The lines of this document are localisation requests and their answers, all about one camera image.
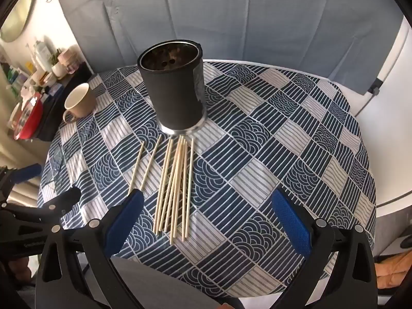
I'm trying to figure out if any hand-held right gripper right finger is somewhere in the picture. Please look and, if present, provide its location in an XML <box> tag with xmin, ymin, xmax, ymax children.
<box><xmin>270</xmin><ymin>187</ymin><xmax>379</xmax><ymax>309</ymax></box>

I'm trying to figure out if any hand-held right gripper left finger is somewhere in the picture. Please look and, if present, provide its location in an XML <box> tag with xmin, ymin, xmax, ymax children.
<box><xmin>35</xmin><ymin>188</ymin><xmax>145</xmax><ymax>309</ymax></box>

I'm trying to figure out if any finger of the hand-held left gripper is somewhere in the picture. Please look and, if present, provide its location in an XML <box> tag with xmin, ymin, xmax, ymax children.
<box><xmin>39</xmin><ymin>187</ymin><xmax>82</xmax><ymax>232</ymax></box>
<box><xmin>10</xmin><ymin>164</ymin><xmax>43</xmax><ymax>185</ymax></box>

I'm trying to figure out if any bunch of wooden chopsticks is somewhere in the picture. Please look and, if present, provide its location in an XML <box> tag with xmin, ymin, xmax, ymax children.
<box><xmin>127</xmin><ymin>134</ymin><xmax>195</xmax><ymax>245</ymax></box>

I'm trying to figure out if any black cylindrical utensil holder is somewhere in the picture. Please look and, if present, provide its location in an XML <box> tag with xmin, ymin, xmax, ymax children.
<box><xmin>138</xmin><ymin>40</ymin><xmax>208</xmax><ymax>135</ymax></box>

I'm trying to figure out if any red bowl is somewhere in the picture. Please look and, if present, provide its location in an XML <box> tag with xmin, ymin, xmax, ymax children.
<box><xmin>13</xmin><ymin>95</ymin><xmax>44</xmax><ymax>140</ymax></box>

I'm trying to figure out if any blue white patterned tablecloth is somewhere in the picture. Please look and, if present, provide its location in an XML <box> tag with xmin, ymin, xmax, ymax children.
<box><xmin>38</xmin><ymin>59</ymin><xmax>377</xmax><ymax>300</ymax></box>

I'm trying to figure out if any beige ceramic mug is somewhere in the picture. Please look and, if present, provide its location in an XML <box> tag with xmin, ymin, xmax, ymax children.
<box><xmin>62</xmin><ymin>83</ymin><xmax>99</xmax><ymax>124</ymax></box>

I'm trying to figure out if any small plant in white pot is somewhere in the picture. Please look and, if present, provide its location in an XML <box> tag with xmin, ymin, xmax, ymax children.
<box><xmin>50</xmin><ymin>50</ymin><xmax>66</xmax><ymax>78</ymax></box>

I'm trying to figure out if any orange cloth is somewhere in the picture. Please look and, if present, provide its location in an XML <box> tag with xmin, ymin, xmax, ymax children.
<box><xmin>375</xmin><ymin>251</ymin><xmax>412</xmax><ymax>290</ymax></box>

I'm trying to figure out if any white plastic bottle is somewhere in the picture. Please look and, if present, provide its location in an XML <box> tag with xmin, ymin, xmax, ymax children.
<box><xmin>34</xmin><ymin>40</ymin><xmax>49</xmax><ymax>71</ymax></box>

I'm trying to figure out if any pink cup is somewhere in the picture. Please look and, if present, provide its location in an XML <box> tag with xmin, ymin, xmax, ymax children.
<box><xmin>66</xmin><ymin>48</ymin><xmax>81</xmax><ymax>73</ymax></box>

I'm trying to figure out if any grey-blue fabric backdrop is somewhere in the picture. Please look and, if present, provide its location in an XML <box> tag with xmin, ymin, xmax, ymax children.
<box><xmin>51</xmin><ymin>0</ymin><xmax>404</xmax><ymax>95</ymax></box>

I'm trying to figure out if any oval wall mirror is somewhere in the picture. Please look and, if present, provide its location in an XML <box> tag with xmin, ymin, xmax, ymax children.
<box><xmin>0</xmin><ymin>0</ymin><xmax>37</xmax><ymax>42</ymax></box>

